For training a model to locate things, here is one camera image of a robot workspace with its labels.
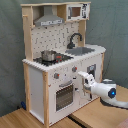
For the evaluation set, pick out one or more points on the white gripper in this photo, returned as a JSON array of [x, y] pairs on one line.
[[85, 83]]

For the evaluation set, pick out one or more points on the white oven door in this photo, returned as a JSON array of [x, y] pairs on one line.
[[63, 98]]

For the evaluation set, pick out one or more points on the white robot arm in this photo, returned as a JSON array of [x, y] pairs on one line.
[[106, 90]]

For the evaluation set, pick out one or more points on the white wooden toy kitchen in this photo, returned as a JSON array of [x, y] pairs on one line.
[[38, 78]]

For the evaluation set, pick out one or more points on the white fridge door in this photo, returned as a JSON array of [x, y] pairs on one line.
[[92, 66]]

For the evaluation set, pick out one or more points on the red right stove knob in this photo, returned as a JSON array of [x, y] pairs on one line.
[[74, 69]]

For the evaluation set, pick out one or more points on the red stove knob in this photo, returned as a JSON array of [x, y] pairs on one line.
[[56, 76], [74, 69]]

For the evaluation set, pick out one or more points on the grey toy sink basin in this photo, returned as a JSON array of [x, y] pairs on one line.
[[79, 51]]

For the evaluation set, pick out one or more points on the red left stove knob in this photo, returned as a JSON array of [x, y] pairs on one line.
[[56, 76]]

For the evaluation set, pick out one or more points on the black toy stovetop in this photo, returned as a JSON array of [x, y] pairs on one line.
[[59, 58]]

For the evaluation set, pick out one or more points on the black toy faucet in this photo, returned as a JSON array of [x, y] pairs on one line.
[[71, 44]]

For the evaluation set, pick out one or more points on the silver toy pot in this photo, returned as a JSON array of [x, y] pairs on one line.
[[48, 55]]

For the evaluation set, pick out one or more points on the white toy microwave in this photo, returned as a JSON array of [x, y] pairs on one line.
[[78, 11]]

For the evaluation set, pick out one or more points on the grey range hood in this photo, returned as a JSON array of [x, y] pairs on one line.
[[48, 18]]

